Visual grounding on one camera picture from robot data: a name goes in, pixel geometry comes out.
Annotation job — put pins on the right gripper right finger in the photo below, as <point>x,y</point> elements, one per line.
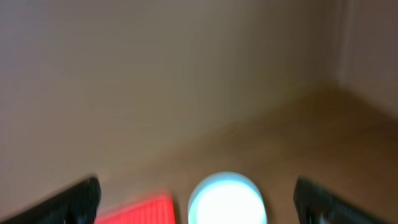
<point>316,205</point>

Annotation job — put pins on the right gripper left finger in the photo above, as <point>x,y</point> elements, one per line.
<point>75,205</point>

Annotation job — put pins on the white plate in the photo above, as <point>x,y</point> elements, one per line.
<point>226,198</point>

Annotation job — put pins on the red plastic tray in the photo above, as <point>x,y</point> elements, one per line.
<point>155,209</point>

